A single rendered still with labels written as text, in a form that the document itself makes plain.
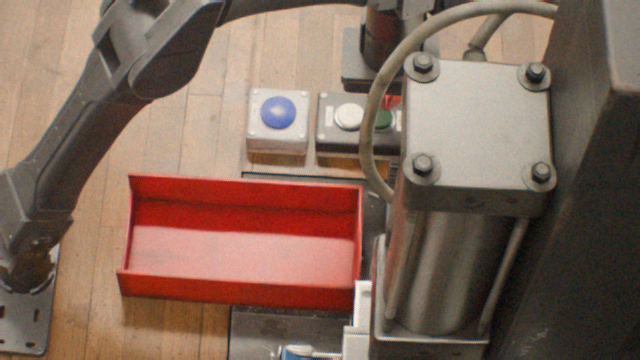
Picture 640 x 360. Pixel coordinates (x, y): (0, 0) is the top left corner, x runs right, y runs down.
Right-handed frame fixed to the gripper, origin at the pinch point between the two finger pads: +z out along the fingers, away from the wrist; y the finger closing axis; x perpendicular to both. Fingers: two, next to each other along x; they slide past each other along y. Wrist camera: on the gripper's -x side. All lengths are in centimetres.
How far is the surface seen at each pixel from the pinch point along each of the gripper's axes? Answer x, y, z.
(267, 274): 18.5, 11.7, 5.6
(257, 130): 2.5, 13.8, 3.2
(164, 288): 22.2, 22.2, 2.8
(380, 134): 2.1, 0.4, 3.5
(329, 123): 1.1, 6.1, 3.3
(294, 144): 3.6, 9.7, 4.0
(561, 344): 42, -12, -36
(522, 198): 40, -6, -54
